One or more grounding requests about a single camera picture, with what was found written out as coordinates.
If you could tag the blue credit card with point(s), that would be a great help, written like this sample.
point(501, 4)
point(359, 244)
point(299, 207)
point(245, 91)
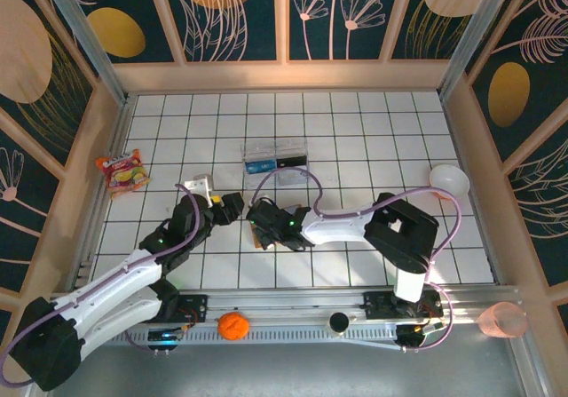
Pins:
point(259, 166)

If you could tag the black credit card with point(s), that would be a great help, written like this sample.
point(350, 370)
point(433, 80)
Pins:
point(291, 162)

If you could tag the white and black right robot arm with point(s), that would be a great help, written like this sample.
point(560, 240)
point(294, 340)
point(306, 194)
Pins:
point(337, 230)

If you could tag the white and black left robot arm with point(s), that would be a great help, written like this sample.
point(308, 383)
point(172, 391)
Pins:
point(111, 286)

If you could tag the clear plastic tray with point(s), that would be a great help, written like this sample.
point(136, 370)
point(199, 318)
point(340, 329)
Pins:
point(275, 148)

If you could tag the red instant noodle packet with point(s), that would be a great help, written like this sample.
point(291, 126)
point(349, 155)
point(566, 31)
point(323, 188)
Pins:
point(124, 172)

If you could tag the orange ball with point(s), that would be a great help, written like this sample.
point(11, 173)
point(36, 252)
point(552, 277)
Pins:
point(232, 326)

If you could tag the black round knob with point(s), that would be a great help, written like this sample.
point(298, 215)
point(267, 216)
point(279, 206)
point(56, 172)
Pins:
point(338, 323)

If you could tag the white bowl with orange outside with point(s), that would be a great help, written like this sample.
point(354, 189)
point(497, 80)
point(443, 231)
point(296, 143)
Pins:
point(450, 179)

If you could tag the pink translucent cup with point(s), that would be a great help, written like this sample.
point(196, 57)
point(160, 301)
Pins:
point(503, 320)

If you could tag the aluminium mounting rail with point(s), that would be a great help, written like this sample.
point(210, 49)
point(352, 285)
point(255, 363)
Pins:
point(288, 301)

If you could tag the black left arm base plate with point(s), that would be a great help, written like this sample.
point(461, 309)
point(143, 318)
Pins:
point(197, 308)

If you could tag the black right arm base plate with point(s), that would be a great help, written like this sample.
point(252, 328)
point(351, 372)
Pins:
point(377, 306)

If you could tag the aluminium frame post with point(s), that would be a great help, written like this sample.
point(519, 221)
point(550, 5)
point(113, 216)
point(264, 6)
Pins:
point(475, 37)
point(90, 46)

